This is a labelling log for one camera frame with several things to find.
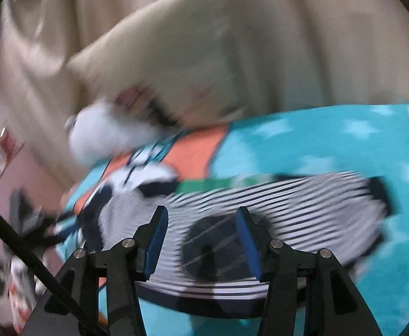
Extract navy striped child pants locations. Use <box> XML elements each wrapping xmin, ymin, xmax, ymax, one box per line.
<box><xmin>78</xmin><ymin>171</ymin><xmax>394</xmax><ymax>319</ymax></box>

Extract white plush pillow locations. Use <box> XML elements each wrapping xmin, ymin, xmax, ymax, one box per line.
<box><xmin>64</xmin><ymin>101</ymin><xmax>167</xmax><ymax>168</ymax></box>

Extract turquoise cartoon star blanket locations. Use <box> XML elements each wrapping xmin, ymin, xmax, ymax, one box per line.
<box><xmin>66</xmin><ymin>105</ymin><xmax>409</xmax><ymax>335</ymax></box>

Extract beige floral pillow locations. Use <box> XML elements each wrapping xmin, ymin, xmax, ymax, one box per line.
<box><xmin>67</xmin><ymin>0</ymin><xmax>247</xmax><ymax>127</ymax></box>

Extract beige curtain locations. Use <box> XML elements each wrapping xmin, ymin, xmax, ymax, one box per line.
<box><xmin>0</xmin><ymin>0</ymin><xmax>409</xmax><ymax>181</ymax></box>

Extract black cable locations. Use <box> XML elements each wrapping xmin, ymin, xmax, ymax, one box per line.
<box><xmin>0</xmin><ymin>197</ymin><xmax>107</xmax><ymax>336</ymax></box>

